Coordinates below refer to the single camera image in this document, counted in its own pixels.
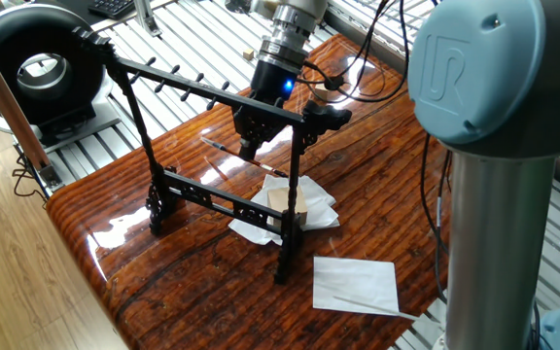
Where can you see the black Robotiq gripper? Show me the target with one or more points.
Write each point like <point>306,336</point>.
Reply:
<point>272,78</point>

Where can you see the brown calligraphy brush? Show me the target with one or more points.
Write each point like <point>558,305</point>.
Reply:
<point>224,148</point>

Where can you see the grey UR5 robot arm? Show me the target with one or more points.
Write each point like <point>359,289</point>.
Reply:
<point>494,194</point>

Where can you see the large light wooden block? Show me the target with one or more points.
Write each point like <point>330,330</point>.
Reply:
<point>277,199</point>

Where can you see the small wooden cube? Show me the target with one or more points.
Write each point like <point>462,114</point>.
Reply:
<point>321,94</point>
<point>248,54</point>

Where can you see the crumpled white tissue pile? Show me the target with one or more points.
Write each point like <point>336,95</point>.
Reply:
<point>319,204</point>

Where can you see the flat white paper sheet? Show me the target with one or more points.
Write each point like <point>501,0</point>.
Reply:
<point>353,282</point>

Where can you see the black keyboard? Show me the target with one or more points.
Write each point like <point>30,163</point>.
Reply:
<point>112,7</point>

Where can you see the black round fan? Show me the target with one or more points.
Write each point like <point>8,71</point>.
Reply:
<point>3,48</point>

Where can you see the brown wooden post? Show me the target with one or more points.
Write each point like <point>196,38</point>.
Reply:
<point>12,107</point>

